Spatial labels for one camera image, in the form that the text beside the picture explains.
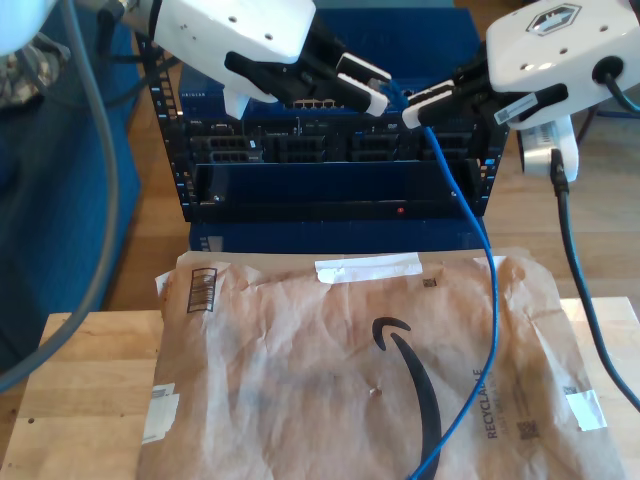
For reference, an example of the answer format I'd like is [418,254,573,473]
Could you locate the thin black cable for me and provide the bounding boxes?
[95,4,166,107]

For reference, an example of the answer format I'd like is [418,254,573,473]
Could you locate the brown paper mailer envelope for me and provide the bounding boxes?
[137,247,629,480]

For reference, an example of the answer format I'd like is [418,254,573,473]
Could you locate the dark metal chair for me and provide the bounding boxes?
[577,97,640,146]

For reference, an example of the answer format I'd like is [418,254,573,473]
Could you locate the blue network cable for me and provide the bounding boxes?
[380,79,500,480]

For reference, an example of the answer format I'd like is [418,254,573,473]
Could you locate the blue sofa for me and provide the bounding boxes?
[0,9,142,375]

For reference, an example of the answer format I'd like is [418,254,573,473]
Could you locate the black rack server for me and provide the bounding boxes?
[182,115,494,164]

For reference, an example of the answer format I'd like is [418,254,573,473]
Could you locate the black rack frame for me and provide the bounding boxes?
[137,37,511,224]

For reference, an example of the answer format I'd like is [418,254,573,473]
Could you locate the blue network switch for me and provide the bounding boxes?
[178,8,496,117]

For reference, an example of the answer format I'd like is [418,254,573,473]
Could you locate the black rack tray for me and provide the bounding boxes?
[192,158,484,222]

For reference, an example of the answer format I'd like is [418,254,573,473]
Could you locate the camouflage cloth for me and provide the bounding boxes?
[0,44,71,110]

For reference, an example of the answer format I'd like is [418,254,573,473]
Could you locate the thick grey cable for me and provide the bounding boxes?
[0,0,121,394]

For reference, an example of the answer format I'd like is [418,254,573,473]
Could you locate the blue box under rack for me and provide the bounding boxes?
[188,219,492,254]

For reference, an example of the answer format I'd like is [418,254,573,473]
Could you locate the long black camera cable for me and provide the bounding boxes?
[549,148,640,412]

